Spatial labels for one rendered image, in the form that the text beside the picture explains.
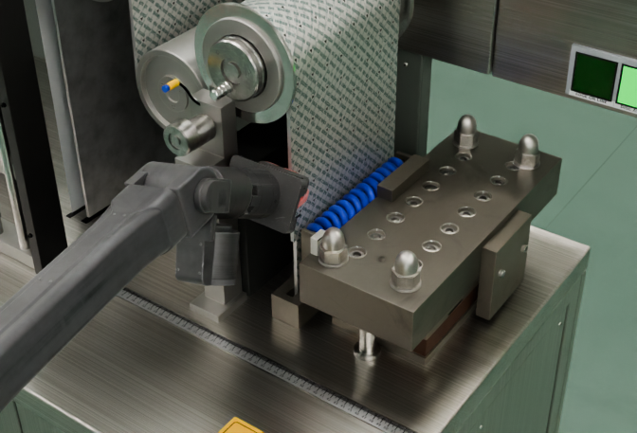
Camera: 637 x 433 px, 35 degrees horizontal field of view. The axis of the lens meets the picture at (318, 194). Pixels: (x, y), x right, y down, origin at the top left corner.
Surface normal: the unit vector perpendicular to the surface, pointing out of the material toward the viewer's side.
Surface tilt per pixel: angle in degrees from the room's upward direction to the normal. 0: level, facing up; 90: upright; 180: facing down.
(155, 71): 90
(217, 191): 80
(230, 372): 0
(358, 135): 90
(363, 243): 0
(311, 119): 90
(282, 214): 60
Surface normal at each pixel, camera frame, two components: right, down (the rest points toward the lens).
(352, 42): 0.81, 0.32
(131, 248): 0.84, 0.08
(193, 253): -0.48, 0.07
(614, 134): -0.01, -0.83
